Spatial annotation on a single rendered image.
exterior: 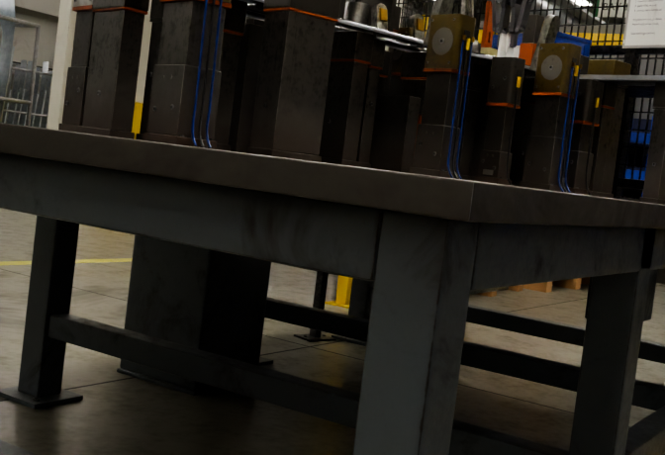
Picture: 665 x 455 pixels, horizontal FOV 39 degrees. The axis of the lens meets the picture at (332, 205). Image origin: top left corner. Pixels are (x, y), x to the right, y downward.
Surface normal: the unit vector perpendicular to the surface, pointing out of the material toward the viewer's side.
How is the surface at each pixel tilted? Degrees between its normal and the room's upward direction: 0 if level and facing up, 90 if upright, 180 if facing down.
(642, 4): 90
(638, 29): 90
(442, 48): 90
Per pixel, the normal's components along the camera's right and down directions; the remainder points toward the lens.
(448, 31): -0.75, -0.06
